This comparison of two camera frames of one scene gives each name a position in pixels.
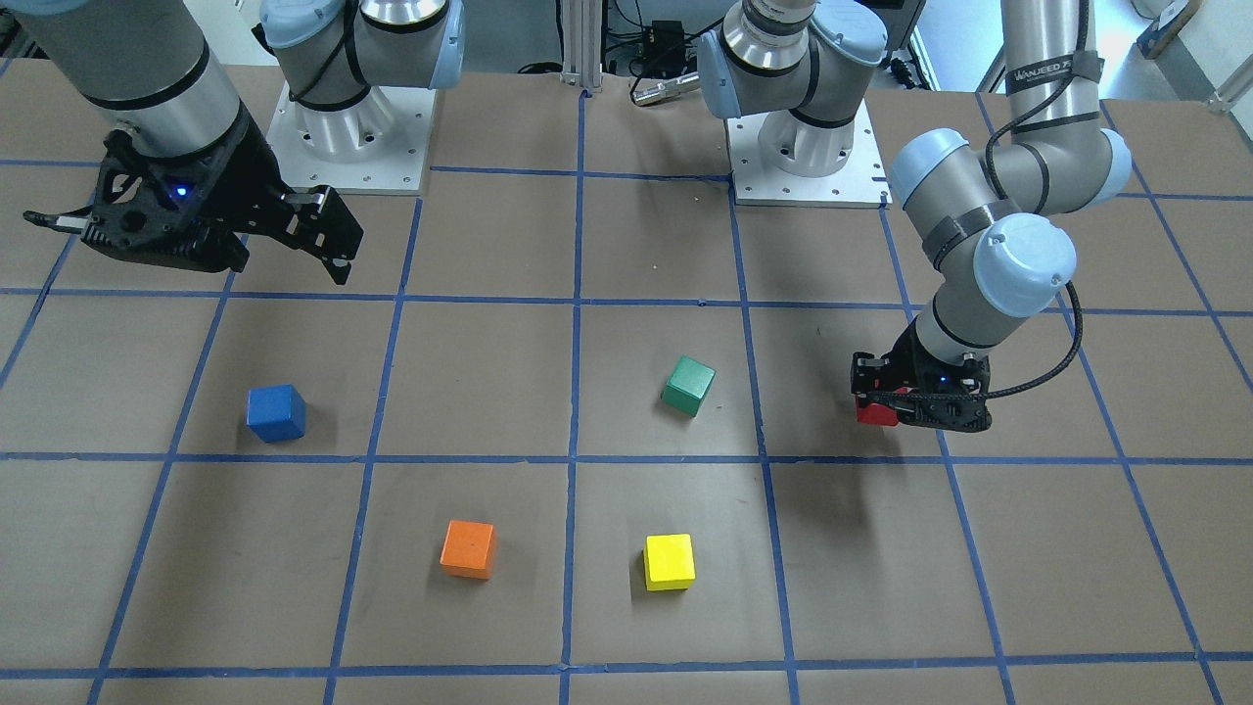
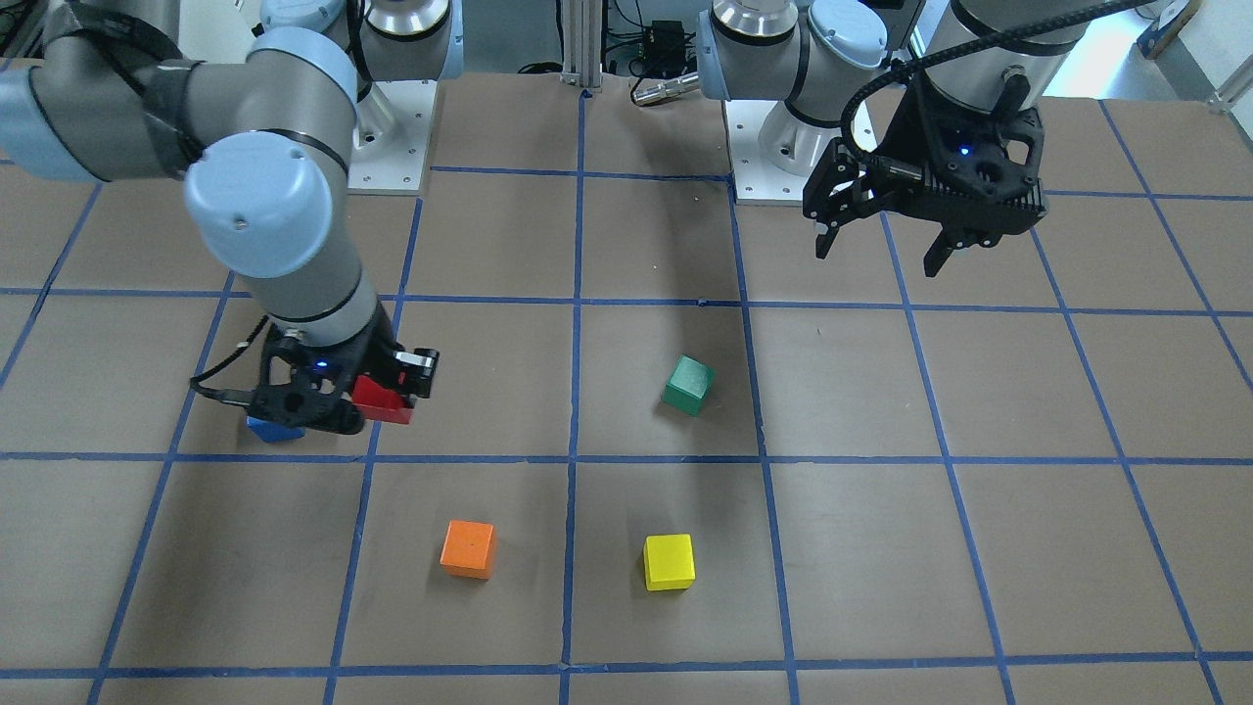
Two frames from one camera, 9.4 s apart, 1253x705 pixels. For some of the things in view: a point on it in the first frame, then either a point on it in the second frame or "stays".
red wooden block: x=876 y=413 to x=377 y=403
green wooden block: x=688 y=385 stays
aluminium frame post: x=582 y=28 stays
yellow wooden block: x=669 y=562 stays
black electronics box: x=664 y=47 stays
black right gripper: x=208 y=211 to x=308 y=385
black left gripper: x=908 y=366 to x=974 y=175
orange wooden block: x=469 y=548 stays
